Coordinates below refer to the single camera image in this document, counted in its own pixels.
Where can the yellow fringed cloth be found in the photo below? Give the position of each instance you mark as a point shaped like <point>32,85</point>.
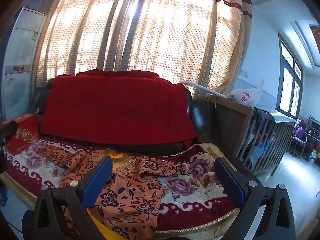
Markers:
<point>120,166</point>

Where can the white board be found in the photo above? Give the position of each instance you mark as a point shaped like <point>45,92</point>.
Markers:
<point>200,86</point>

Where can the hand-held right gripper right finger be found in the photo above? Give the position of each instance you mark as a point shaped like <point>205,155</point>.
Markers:
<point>231,181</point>

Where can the wooden crib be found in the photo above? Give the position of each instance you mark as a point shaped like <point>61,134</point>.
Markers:
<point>232,120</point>

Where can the white standing air conditioner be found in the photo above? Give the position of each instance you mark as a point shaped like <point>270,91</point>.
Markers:
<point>20,55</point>

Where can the orange floral garment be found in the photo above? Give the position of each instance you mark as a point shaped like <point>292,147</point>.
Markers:
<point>125,200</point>

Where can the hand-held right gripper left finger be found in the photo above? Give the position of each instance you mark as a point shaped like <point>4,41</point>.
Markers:
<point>97,180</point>

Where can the dark framed window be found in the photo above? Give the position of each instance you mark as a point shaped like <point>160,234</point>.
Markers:
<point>287,87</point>

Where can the grey sheet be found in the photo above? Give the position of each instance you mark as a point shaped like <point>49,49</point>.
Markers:
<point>277,113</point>

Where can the red blanket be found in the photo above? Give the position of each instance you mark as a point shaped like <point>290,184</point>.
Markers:
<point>112,110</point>

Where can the white plastic bag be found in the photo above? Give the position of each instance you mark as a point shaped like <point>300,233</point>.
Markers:
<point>247,96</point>

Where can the black sofa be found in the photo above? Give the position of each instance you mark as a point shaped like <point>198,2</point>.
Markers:
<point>202,115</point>

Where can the dark shelf rack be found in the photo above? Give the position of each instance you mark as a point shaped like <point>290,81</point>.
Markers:
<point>313,132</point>

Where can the red box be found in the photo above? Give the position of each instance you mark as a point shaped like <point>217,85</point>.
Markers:
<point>23,135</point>

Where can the purple bag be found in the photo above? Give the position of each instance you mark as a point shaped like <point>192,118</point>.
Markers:
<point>299,131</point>

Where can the dotted beige curtain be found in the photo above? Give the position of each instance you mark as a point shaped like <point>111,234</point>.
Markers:
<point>150,42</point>

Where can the white blue container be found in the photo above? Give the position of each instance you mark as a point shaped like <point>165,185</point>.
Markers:
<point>312,158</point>

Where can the plush floral blanket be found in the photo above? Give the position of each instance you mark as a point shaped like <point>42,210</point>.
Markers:
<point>187,185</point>

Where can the metal chair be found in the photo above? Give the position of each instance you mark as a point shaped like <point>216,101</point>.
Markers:
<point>298,142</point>

